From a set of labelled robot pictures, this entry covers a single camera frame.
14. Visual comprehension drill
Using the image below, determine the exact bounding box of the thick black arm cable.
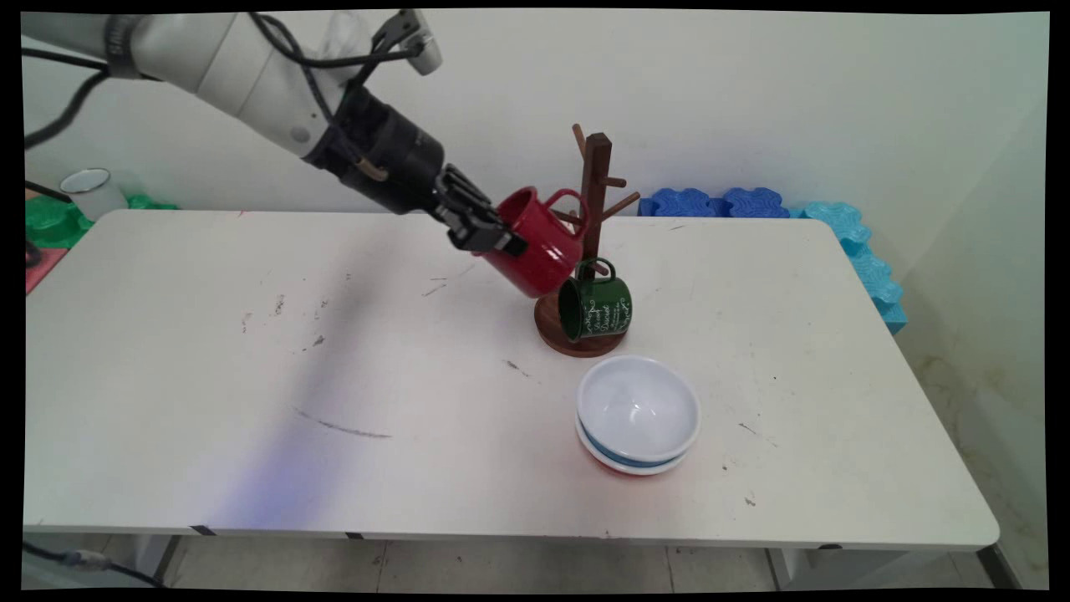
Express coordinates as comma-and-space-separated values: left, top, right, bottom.
23, 46, 111, 206

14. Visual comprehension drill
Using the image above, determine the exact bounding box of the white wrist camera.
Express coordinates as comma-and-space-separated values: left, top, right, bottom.
372, 10, 443, 77

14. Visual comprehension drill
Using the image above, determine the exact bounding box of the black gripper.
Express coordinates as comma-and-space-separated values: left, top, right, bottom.
304, 84, 528, 258

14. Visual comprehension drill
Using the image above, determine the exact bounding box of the green enamel mug with lettering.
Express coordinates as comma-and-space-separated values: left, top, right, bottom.
558, 257, 634, 343

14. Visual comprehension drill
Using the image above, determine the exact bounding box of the white enamel cup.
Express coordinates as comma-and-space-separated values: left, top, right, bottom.
59, 167, 129, 222

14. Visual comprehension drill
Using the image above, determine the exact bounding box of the red foam mat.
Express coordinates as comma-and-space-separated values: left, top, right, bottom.
25, 242, 69, 295

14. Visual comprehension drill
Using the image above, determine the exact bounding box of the brown wooden mug tree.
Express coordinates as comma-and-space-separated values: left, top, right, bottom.
535, 124, 642, 360

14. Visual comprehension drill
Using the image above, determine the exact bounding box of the dark blue foam mat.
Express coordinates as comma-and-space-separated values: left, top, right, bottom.
722, 188, 792, 220
639, 188, 725, 219

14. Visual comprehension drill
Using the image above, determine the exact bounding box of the black floor cable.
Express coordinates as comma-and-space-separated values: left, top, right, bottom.
23, 539, 173, 588

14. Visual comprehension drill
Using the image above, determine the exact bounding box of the blue bowl with white inside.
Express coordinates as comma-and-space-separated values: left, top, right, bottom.
576, 355, 701, 467

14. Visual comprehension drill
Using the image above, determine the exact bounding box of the black table leg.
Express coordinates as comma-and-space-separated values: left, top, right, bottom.
976, 543, 1022, 591

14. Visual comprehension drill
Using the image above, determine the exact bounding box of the red enamel mug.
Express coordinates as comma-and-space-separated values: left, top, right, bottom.
480, 186, 592, 300

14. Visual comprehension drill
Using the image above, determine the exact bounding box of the light blue foam mat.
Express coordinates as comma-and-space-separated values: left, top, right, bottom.
801, 201, 909, 335

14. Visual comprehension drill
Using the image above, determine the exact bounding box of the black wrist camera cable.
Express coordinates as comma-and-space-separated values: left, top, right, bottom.
249, 10, 423, 182

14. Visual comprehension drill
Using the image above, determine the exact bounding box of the black strap on arm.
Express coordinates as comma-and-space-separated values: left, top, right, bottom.
103, 14, 140, 79

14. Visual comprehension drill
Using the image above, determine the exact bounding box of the green foam mat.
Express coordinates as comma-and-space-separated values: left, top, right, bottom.
25, 194, 179, 250

